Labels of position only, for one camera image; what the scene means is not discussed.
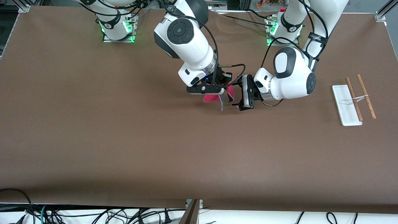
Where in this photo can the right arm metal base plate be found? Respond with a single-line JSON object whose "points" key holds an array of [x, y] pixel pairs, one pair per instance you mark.
{"points": [[107, 39]]}

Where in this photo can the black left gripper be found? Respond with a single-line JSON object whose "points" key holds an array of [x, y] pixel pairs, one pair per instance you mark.
{"points": [[256, 94]]}

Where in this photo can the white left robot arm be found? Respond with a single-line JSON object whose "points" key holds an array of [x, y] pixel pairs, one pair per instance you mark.
{"points": [[292, 71]]}

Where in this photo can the grey power strip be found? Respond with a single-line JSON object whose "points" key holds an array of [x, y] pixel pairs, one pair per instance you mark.
{"points": [[217, 4]]}

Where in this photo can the orange red clutter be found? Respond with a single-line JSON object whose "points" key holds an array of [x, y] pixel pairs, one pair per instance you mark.
{"points": [[267, 2]]}

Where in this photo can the aluminium frame post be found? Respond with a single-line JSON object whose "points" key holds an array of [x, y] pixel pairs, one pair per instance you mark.
{"points": [[24, 7], [381, 15]]}

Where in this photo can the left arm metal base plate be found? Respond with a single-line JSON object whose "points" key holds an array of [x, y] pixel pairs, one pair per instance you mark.
{"points": [[275, 44]]}

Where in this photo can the red cloth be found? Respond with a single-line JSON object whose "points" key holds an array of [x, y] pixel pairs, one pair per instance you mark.
{"points": [[211, 99]]}

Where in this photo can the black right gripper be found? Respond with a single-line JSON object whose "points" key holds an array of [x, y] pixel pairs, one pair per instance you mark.
{"points": [[219, 77]]}

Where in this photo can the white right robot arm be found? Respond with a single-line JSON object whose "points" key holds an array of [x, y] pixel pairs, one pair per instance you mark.
{"points": [[186, 40]]}

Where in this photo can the white rack with wooden bars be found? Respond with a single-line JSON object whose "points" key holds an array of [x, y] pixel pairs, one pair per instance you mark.
{"points": [[343, 105]]}

